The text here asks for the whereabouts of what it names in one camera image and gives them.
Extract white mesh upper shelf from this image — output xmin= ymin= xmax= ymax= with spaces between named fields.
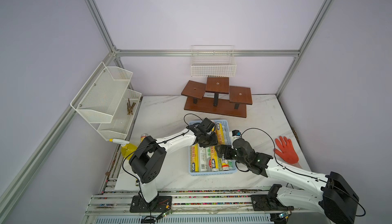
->
xmin=70 ymin=62 xmax=133 ymax=124

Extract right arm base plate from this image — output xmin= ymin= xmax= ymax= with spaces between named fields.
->
xmin=251 ymin=194 xmax=294 ymax=211

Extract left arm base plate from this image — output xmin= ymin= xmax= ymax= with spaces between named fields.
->
xmin=129 ymin=195 xmax=173 ymax=213

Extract red work glove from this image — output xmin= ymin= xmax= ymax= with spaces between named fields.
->
xmin=274 ymin=136 xmax=299 ymax=165

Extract yellow roll far left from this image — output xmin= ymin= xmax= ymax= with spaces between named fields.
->
xmin=140 ymin=134 xmax=149 ymax=143

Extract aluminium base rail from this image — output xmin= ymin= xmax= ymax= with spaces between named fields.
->
xmin=82 ymin=188 xmax=307 ymax=217

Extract yellow spray bottle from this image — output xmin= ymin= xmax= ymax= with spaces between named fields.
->
xmin=109 ymin=138 xmax=138 ymax=159

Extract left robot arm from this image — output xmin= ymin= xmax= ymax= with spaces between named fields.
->
xmin=128 ymin=118 xmax=218 ymax=204

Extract brown twigs in shelf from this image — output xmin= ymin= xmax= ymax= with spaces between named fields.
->
xmin=127 ymin=99 xmax=136 ymax=115

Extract brown wooden tiered stand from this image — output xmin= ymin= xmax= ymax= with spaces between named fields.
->
xmin=181 ymin=77 xmax=253 ymax=118

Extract yellow plastic wrap roll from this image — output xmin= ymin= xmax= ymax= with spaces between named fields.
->
xmin=190 ymin=144 xmax=200 ymax=173

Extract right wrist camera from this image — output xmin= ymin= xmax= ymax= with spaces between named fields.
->
xmin=231 ymin=130 xmax=241 ymax=142

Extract white mesh lower shelf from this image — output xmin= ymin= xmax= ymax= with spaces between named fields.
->
xmin=98 ymin=89 xmax=141 ymax=141

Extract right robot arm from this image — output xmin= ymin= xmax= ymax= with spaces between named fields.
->
xmin=215 ymin=138 xmax=360 ymax=224

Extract white mesh shelf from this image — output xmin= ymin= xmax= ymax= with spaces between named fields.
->
xmin=98 ymin=89 xmax=141 ymax=141
xmin=70 ymin=62 xmax=133 ymax=124

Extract blue plastic basket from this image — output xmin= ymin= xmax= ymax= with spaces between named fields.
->
xmin=187 ymin=119 xmax=238 ymax=176

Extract white wire wall basket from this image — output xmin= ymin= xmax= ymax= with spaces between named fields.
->
xmin=191 ymin=45 xmax=237 ymax=78

